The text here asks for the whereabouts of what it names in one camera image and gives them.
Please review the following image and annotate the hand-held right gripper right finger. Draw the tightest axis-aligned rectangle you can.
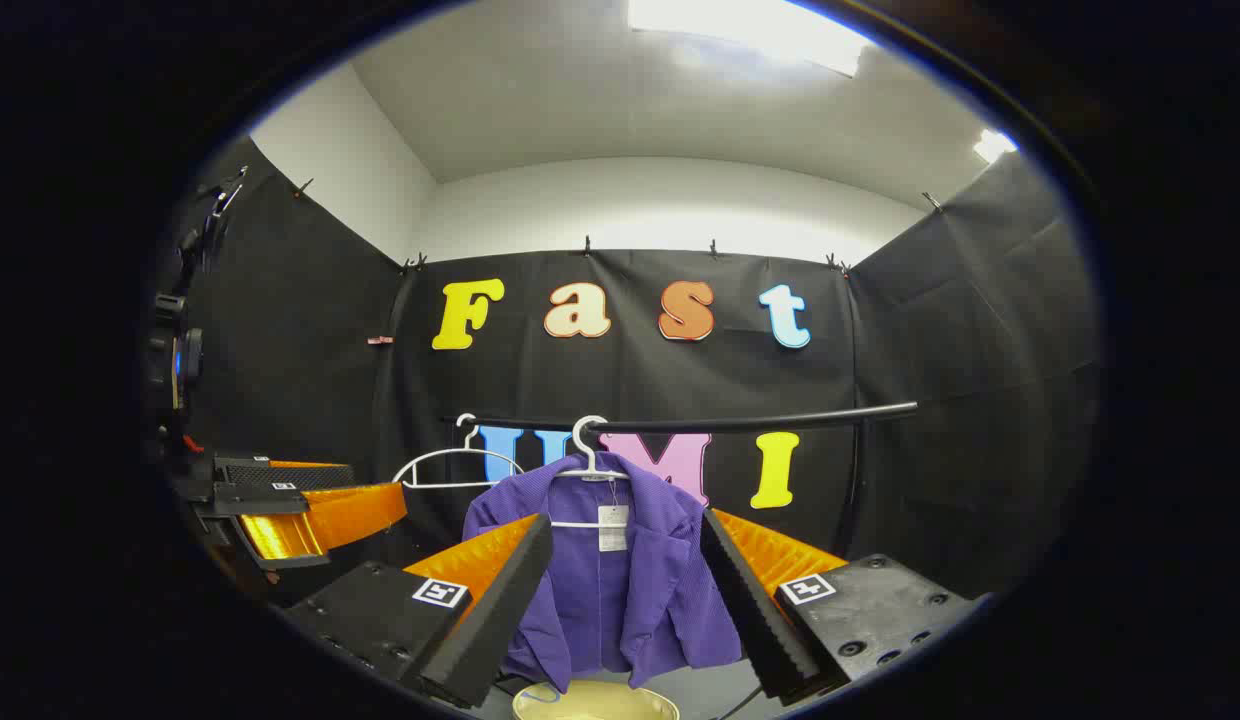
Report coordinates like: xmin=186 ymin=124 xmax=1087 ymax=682
xmin=700 ymin=508 xmax=983 ymax=701

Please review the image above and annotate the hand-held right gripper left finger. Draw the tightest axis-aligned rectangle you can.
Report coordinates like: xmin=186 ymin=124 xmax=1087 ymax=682
xmin=285 ymin=513 xmax=554 ymax=709

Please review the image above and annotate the purple ribbed jacket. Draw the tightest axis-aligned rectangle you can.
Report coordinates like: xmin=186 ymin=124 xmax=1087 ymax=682
xmin=463 ymin=452 xmax=743 ymax=693

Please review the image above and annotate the beige laundry hamper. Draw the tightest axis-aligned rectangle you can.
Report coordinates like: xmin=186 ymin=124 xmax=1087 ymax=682
xmin=512 ymin=680 xmax=681 ymax=720

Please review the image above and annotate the white hanger with label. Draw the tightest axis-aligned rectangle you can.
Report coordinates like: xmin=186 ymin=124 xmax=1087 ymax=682
xmin=550 ymin=415 xmax=631 ymax=529

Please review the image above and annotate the black clothes rack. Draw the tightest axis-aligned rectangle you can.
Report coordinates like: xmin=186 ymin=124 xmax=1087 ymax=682
xmin=442 ymin=402 xmax=919 ymax=561

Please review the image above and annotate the row of black cloth clips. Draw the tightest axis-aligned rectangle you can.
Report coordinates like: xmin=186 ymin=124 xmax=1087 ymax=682
xmin=292 ymin=178 xmax=944 ymax=274

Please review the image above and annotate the large ceiling light panel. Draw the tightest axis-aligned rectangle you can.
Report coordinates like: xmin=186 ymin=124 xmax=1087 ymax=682
xmin=628 ymin=0 xmax=871 ymax=77

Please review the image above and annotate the plain white wire hanger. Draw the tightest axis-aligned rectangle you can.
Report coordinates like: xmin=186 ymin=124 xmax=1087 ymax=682
xmin=392 ymin=413 xmax=526 ymax=491

